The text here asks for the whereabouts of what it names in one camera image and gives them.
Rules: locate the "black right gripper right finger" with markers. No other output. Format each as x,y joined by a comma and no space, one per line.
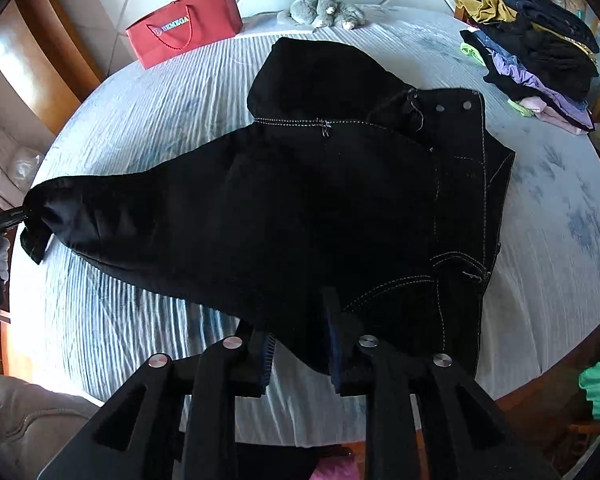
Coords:
428,416

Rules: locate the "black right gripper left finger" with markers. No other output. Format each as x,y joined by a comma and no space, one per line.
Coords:
171,412

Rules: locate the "black hooded jacket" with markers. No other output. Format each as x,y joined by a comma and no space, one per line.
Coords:
348,180

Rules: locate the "pile of folded clothes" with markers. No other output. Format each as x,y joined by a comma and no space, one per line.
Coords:
540,55

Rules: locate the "clear plastic bag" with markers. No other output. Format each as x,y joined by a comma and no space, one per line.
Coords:
24,166

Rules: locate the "brown leather sofa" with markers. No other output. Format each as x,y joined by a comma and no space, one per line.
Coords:
35,424

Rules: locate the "red paper gift bag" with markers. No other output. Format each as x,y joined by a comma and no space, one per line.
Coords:
182,26

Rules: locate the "grey plush toy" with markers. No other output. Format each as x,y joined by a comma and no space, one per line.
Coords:
321,14

